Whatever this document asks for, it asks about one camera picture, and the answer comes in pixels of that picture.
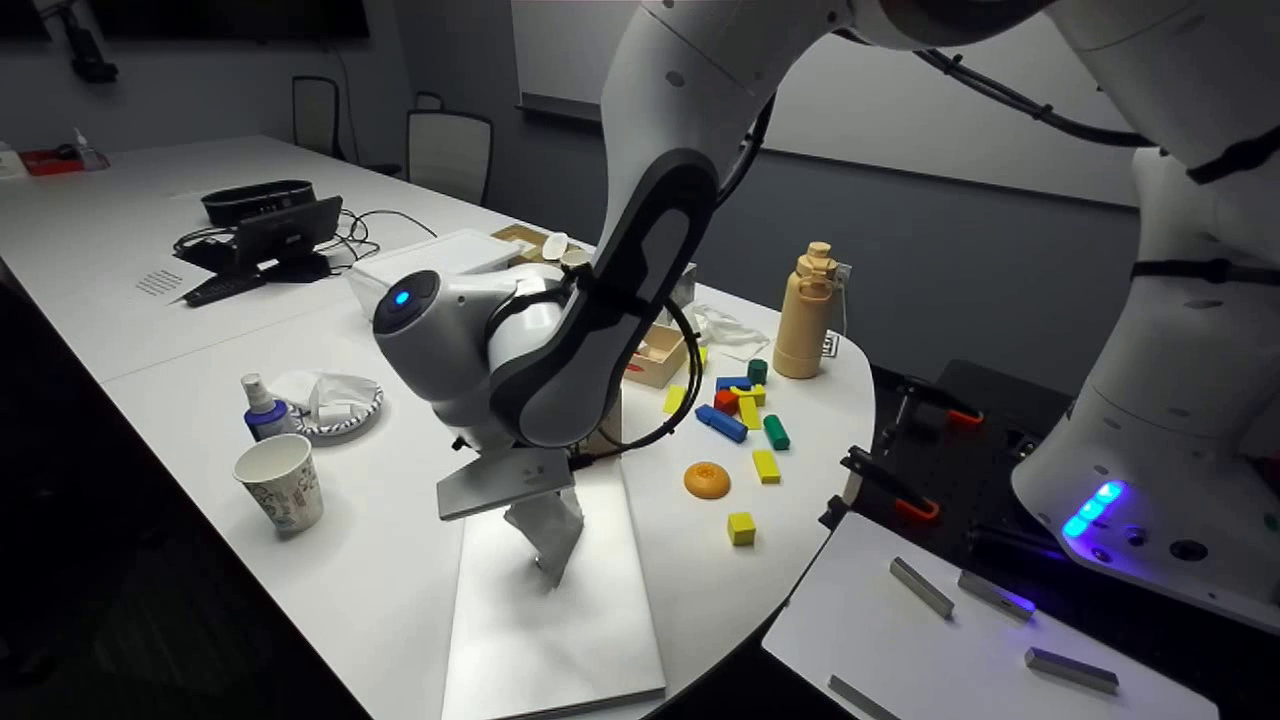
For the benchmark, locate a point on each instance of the patterned paper cup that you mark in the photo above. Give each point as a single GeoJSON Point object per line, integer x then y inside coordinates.
{"type": "Point", "coordinates": [282, 486]}

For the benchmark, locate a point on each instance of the green cylinder block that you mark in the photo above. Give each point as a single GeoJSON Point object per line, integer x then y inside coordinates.
{"type": "Point", "coordinates": [778, 432]}

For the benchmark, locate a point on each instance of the crumpled clear plastic bag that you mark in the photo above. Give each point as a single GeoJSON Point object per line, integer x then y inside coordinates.
{"type": "Point", "coordinates": [729, 324]}

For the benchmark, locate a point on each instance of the white board sheet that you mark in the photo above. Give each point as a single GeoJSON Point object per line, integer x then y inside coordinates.
{"type": "Point", "coordinates": [933, 662]}

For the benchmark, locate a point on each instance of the grey office chair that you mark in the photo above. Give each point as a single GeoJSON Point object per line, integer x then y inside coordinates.
{"type": "Point", "coordinates": [316, 114]}
{"type": "Point", "coordinates": [448, 154]}

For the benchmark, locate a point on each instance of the grey metal bar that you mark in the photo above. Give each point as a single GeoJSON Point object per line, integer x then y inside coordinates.
{"type": "Point", "coordinates": [923, 587]}
{"type": "Point", "coordinates": [998, 599]}
{"type": "Point", "coordinates": [863, 699]}
{"type": "Point", "coordinates": [1068, 670]}

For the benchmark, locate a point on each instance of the small white box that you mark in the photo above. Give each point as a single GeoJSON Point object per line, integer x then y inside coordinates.
{"type": "Point", "coordinates": [7, 160]}

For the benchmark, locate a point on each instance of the long blue block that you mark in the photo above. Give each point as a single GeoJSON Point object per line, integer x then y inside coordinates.
{"type": "Point", "coordinates": [723, 427]}

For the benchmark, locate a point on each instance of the orange dome block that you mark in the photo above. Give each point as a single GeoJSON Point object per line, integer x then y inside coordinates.
{"type": "Point", "coordinates": [706, 480]}

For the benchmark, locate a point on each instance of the black oval basket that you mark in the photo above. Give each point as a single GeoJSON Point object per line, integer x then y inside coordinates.
{"type": "Point", "coordinates": [259, 201]}

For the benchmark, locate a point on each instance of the open cardboard box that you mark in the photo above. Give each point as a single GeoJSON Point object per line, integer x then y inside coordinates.
{"type": "Point", "coordinates": [526, 241]}

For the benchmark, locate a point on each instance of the flat red item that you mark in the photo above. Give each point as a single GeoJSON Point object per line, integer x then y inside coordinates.
{"type": "Point", "coordinates": [53, 160]}

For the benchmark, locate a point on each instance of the short blue block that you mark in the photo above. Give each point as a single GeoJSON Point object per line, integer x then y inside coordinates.
{"type": "Point", "coordinates": [734, 380]}

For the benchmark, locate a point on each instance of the tan insulated bottle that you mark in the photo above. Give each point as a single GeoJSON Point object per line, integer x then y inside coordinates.
{"type": "Point", "coordinates": [804, 312]}

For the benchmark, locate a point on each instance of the green hexagon block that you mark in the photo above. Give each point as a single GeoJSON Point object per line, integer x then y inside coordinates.
{"type": "Point", "coordinates": [757, 368]}

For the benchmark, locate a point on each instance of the black clamp orange tip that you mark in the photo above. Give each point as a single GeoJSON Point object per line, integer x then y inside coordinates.
{"type": "Point", "coordinates": [885, 486]}
{"type": "Point", "coordinates": [940, 407]}

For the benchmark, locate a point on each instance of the yellow rectangular block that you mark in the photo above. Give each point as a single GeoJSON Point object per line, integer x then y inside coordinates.
{"type": "Point", "coordinates": [697, 360]}
{"type": "Point", "coordinates": [673, 398]}
{"type": "Point", "coordinates": [764, 465]}
{"type": "Point", "coordinates": [748, 409]}

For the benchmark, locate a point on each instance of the small spray bottle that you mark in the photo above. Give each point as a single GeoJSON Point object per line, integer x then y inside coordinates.
{"type": "Point", "coordinates": [263, 413]}

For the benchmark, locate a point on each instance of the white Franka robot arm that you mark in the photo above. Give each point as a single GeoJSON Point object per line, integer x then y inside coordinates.
{"type": "Point", "coordinates": [692, 83]}

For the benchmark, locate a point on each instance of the black robot stand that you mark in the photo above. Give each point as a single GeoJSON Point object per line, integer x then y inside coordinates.
{"type": "Point", "coordinates": [986, 465]}

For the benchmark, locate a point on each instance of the silver Dell laptop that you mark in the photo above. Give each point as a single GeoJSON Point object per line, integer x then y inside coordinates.
{"type": "Point", "coordinates": [534, 641]}

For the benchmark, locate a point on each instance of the black wall screen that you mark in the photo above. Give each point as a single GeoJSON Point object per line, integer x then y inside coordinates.
{"type": "Point", "coordinates": [225, 18]}

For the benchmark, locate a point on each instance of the black camera on stand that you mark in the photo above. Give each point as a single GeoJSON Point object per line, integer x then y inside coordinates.
{"type": "Point", "coordinates": [81, 41]}

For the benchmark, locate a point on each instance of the white plastic container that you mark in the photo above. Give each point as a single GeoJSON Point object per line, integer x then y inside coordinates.
{"type": "Point", "coordinates": [442, 248]}

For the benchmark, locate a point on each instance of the yellow arch block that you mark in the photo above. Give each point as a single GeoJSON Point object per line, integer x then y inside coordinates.
{"type": "Point", "coordinates": [757, 395]}

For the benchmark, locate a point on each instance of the grey wrist camera bar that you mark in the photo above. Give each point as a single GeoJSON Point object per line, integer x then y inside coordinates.
{"type": "Point", "coordinates": [502, 480]}

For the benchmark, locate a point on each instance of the small yellow cube block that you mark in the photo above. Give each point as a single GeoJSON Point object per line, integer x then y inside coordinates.
{"type": "Point", "coordinates": [741, 529]}

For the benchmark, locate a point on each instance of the red block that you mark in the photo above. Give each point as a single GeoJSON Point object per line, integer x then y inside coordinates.
{"type": "Point", "coordinates": [724, 400]}

